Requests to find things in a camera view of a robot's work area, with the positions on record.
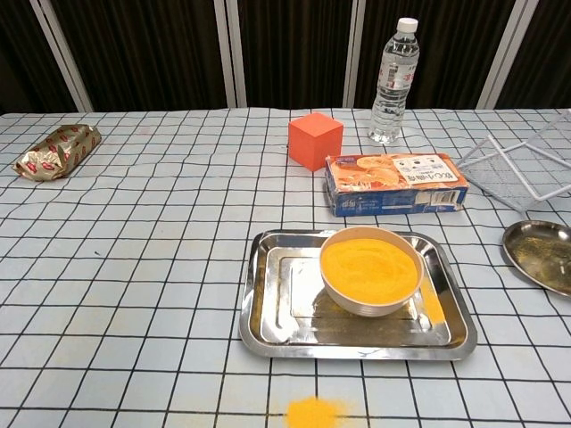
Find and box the orange cube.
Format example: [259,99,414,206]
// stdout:
[287,111,344,173]

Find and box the blue checked tablecloth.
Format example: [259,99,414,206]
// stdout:
[0,106,571,428]

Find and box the orange and blue snack box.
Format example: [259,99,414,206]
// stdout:
[324,152,469,218]

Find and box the round steel plate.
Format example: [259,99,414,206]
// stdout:
[502,219,571,299]

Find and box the rectangular steel tray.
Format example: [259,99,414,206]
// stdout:
[238,229,478,361]

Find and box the white wire mesh basket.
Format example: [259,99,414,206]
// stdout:
[459,109,571,210]

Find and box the clear plastic water bottle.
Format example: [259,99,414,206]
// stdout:
[367,16,421,144]

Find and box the bowl of orange powder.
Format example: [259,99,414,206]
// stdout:
[319,226,424,318]

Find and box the gold foil snack packet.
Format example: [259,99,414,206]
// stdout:
[11,123,103,182]

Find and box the orange powder pile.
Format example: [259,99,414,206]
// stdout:
[284,394,358,428]

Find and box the black curtain screen panel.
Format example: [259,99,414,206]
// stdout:
[0,0,93,115]
[225,0,371,111]
[475,0,571,111]
[343,0,541,111]
[30,0,249,112]

